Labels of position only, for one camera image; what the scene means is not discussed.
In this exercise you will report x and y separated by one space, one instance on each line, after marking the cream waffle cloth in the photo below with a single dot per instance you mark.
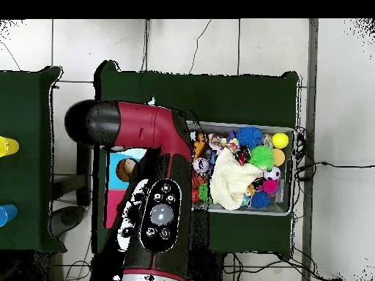
231 181

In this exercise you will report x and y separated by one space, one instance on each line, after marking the wooden box with three holes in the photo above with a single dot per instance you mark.
117 180

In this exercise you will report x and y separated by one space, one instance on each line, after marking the orange plastic comb block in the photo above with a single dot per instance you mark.
199 146

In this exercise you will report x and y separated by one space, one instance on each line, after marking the large blue spiky ball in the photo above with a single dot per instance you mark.
249 137

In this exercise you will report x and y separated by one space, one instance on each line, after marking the shallow metal mesh bin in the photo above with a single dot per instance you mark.
240 125

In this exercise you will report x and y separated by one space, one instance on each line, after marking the white baseball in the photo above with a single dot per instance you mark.
202 165

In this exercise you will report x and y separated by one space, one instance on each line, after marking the yellow plastic cup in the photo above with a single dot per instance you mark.
10 146

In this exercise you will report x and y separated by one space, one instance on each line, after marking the large green spiky ball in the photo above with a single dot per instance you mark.
261 157

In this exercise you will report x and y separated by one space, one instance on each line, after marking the plain yellow ball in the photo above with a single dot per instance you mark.
280 140

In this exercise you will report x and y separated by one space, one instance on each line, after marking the grey round floor base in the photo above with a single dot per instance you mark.
68 218

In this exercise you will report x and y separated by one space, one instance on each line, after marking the pink spiky ball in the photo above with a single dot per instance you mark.
270 186

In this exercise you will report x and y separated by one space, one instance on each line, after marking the colourful patterned cloth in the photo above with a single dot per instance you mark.
218 142

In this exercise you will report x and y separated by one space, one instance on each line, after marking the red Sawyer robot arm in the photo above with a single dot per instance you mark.
140 123

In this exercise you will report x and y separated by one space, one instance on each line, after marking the blue plastic cup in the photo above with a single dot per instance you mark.
8 214

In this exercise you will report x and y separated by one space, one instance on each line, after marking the pale orange ball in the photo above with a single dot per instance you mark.
280 157

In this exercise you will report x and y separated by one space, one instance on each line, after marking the small soccer ball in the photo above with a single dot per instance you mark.
273 174

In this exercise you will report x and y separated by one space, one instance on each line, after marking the dark green tablecloth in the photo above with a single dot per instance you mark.
234 96
26 102

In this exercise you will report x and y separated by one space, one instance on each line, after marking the black upright panel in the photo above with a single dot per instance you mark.
84 175

